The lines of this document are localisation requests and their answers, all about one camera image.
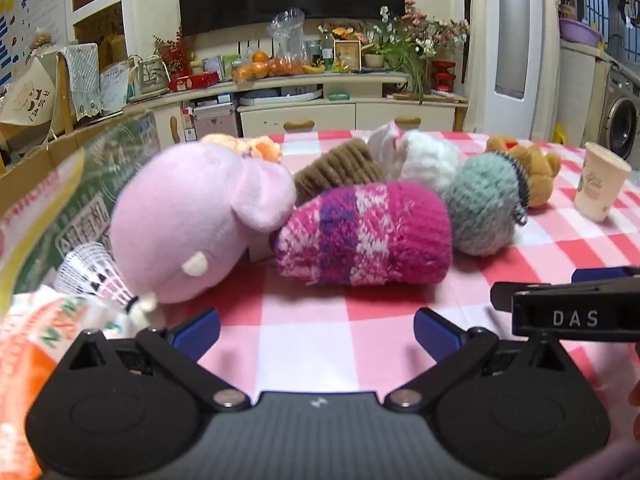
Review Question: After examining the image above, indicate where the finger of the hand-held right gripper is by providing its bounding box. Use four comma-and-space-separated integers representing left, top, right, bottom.
572, 266, 640, 284
491, 277, 640, 311

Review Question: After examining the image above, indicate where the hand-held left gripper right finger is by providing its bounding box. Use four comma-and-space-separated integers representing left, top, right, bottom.
385, 308, 576, 412

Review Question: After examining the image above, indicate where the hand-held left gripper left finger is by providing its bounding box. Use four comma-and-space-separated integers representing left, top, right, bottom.
59, 307, 252, 412

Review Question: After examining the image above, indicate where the teal grey knit hat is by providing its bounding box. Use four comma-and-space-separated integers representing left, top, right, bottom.
440, 152, 530, 257

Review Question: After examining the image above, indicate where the pink plush toy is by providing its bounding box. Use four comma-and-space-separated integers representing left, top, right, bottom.
107, 149, 297, 305

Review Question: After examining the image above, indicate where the magenta white knit hat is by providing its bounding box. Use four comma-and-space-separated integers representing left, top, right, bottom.
271, 182, 453, 287

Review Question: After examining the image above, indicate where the brown teddy bear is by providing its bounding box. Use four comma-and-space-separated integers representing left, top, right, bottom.
486, 136, 562, 209

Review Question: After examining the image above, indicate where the white fluffy plush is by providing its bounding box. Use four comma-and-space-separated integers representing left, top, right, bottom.
397, 130, 463, 193

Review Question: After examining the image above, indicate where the brown ribbed knit hat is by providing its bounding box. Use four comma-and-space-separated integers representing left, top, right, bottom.
292, 138, 386, 207

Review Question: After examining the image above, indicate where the printed cardboard box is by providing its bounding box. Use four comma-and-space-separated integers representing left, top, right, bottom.
0, 110, 163, 311

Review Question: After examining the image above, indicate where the white pink patterned cloth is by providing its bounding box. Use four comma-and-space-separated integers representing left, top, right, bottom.
367, 122, 416, 178

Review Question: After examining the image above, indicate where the orange knit hat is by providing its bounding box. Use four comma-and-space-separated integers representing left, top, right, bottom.
200, 133, 283, 165

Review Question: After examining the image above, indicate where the person's right forearm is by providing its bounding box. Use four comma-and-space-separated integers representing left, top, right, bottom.
545, 441, 640, 480

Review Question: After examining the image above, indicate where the person's right hand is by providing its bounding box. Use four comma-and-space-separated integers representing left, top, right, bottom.
627, 380, 640, 441

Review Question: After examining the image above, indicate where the beige paper cup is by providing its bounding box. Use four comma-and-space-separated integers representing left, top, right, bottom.
574, 141, 633, 223

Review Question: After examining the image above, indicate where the pink checkered tablecloth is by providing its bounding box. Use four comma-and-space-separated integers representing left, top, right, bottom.
150, 130, 640, 466

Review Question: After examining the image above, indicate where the white shuttlecock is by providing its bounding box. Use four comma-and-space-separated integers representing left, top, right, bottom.
54, 241, 158, 328

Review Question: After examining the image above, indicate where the silver washing machine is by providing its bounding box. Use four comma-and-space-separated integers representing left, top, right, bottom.
597, 65, 640, 161

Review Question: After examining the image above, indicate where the orange white plastic bag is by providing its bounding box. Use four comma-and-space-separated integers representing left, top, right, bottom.
0, 285, 138, 480

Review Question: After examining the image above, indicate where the pink storage box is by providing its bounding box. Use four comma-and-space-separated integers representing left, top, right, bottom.
192, 105, 236, 138

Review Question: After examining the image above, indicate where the red candle holder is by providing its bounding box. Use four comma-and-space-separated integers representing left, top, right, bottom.
431, 60, 457, 93

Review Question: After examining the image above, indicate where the purple plastic basin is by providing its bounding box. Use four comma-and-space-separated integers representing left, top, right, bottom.
559, 17, 605, 48

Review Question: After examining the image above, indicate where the cream television cabinet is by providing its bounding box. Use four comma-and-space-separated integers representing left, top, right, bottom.
125, 70, 471, 143

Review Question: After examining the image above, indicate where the cream curtain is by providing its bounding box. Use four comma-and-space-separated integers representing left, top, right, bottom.
470, 0, 488, 133
542, 0, 561, 141

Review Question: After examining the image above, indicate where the flat red box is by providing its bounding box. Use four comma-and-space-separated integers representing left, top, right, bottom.
168, 71, 221, 92

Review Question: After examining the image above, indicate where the white tower air conditioner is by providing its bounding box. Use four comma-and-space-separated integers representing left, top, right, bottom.
482, 0, 543, 141

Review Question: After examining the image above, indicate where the desk calendar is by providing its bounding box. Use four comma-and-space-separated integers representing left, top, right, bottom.
99, 60, 132, 113

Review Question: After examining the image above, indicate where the white lace chair cover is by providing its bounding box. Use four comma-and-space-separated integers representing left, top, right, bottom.
62, 42, 101, 121

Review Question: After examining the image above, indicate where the red berry plant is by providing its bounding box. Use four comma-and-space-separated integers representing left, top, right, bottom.
154, 30, 193, 76

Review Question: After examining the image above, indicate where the artificial flower bouquet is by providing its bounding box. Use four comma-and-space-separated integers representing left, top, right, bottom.
370, 2, 471, 91

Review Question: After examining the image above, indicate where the beige tote bag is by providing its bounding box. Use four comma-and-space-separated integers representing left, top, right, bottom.
0, 55, 58, 126

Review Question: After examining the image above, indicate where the clear plastic bag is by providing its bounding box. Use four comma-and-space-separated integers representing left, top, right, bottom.
266, 7, 308, 63

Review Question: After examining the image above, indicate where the gold picture frame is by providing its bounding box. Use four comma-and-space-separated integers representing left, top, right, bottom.
333, 39, 362, 72

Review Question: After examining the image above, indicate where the wall poster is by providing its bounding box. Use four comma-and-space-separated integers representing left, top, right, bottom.
0, 0, 68, 86

